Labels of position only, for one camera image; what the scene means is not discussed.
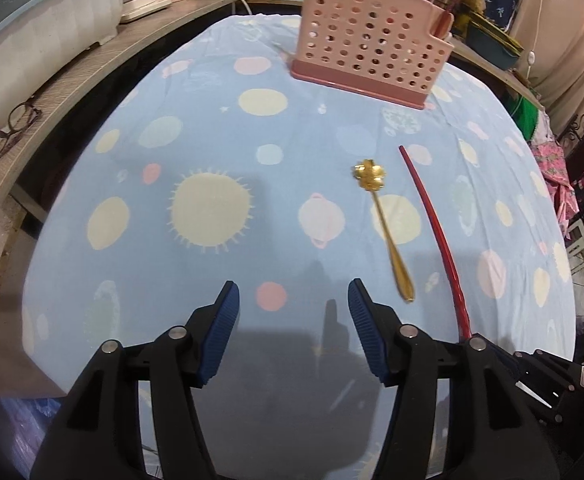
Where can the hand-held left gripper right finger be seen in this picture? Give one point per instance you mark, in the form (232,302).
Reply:
(367,335)

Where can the gold flower spoon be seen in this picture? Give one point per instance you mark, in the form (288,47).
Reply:
(389,240)

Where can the white bin with blue lid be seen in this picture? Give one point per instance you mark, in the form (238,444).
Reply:
(36,35)

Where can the blue planet print tablecloth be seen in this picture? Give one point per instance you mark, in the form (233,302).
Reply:
(196,135)

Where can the purple printed sheet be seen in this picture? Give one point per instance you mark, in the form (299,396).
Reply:
(26,435)

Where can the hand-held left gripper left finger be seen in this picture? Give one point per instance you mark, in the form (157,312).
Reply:
(219,340)

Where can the pink pineapple print cloth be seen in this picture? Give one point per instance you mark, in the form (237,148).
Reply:
(554,170)

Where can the beige curtain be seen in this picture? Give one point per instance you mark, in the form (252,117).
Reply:
(567,35)

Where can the brown sponge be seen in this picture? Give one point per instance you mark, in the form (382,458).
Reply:
(473,1)

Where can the pink perforated utensil basket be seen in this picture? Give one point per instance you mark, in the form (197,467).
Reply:
(352,35)

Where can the dark framed eyeglasses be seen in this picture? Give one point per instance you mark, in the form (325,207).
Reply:
(9,130)

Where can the green cloth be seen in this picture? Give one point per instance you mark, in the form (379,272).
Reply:
(524,117)

